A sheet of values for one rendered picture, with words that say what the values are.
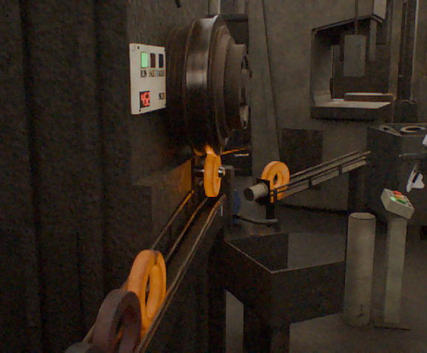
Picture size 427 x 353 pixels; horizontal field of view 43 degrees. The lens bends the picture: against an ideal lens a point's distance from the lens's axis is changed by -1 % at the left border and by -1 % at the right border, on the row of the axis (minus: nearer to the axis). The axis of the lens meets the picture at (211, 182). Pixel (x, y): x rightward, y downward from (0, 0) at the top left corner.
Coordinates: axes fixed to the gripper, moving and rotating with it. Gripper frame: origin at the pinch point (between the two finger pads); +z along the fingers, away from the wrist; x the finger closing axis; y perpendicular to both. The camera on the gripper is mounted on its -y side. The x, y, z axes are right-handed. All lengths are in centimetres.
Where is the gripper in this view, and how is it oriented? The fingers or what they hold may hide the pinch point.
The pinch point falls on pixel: (407, 188)
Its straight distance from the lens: 251.8
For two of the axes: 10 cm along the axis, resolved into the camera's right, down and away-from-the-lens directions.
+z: -3.4, 9.0, 2.6
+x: 2.0, -2.0, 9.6
